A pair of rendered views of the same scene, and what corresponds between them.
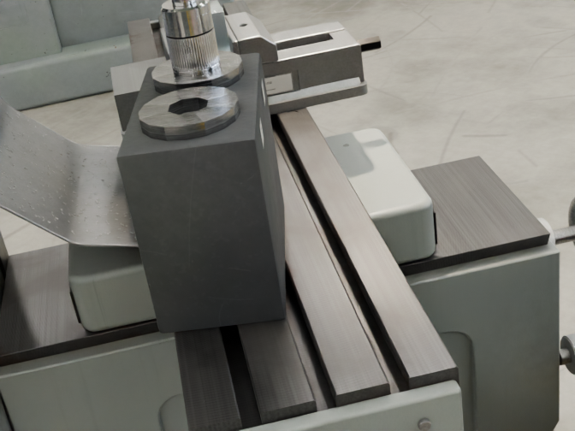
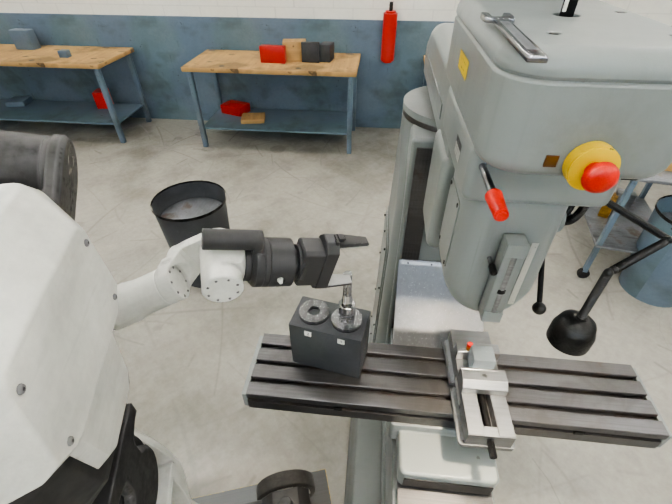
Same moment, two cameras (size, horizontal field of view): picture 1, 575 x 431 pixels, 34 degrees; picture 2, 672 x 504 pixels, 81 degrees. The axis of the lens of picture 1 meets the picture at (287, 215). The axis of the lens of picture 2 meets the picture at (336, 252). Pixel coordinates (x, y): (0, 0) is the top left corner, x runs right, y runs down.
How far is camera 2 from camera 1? 1.35 m
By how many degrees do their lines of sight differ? 81
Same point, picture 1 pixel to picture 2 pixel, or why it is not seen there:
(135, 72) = (476, 339)
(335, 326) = (282, 372)
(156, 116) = (312, 303)
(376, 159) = (455, 465)
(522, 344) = not seen: outside the picture
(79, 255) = not seen: hidden behind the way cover
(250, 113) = (306, 326)
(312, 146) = (406, 403)
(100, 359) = not seen: hidden behind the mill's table
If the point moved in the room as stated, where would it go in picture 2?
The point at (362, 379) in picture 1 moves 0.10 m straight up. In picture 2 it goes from (256, 370) to (252, 351)
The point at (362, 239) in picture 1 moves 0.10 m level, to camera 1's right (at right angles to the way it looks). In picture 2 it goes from (323, 394) to (314, 426)
